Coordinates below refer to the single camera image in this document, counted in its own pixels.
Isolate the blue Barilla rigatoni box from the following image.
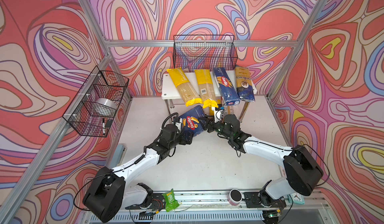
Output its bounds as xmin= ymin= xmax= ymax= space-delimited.
xmin=179 ymin=105 xmax=205 ymax=137

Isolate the red spaghetti bag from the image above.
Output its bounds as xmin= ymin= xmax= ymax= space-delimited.
xmin=225 ymin=106 xmax=234 ymax=115

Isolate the left black wire basket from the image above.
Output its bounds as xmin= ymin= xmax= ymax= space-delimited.
xmin=63 ymin=66 xmax=129 ymax=137

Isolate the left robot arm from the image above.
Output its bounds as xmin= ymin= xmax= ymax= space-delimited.
xmin=82 ymin=124 xmax=194 ymax=223

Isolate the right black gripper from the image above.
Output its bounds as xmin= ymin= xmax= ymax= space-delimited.
xmin=196 ymin=115 xmax=232 ymax=140

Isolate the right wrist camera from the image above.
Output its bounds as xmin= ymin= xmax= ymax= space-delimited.
xmin=213 ymin=105 xmax=225 ymax=122

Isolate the clear blue spaghetti bag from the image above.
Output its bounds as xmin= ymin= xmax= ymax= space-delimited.
xmin=235 ymin=65 xmax=255 ymax=102

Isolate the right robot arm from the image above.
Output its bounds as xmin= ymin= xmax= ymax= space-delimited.
xmin=200 ymin=114 xmax=324 ymax=207

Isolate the green snack packet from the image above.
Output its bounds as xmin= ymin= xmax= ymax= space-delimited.
xmin=162 ymin=189 xmax=180 ymax=212

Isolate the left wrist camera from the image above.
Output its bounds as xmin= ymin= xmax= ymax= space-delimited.
xmin=173 ymin=117 xmax=185 ymax=133

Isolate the blue Barilla spaghetti box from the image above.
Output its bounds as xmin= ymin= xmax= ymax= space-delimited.
xmin=213 ymin=67 xmax=240 ymax=106

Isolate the silver tape roll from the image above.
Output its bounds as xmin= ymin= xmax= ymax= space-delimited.
xmin=93 ymin=98 xmax=118 ymax=117

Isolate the teal alarm clock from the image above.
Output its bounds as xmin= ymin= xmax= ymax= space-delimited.
xmin=290 ymin=193 xmax=305 ymax=205

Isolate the black marker pen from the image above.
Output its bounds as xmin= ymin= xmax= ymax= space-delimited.
xmin=102 ymin=118 xmax=107 ymax=136

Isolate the small round speaker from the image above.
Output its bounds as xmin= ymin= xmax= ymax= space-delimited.
xmin=228 ymin=189 xmax=243 ymax=206

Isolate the light blue stapler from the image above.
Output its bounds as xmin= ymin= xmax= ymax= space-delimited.
xmin=113 ymin=144 xmax=126 ymax=166

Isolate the black wire basket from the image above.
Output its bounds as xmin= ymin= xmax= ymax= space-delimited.
xmin=63 ymin=66 xmax=129 ymax=137
xmin=173 ymin=34 xmax=238 ymax=72

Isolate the yellow Pastatime spaghetti bag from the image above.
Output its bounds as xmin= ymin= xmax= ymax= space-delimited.
xmin=167 ymin=68 xmax=203 ymax=107
xmin=209 ymin=107 xmax=216 ymax=116

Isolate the back black wire basket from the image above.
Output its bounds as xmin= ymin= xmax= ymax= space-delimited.
xmin=173 ymin=34 xmax=238 ymax=72

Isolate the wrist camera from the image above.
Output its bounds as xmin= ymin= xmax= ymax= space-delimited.
xmin=173 ymin=117 xmax=185 ymax=133
xmin=213 ymin=105 xmax=225 ymax=122

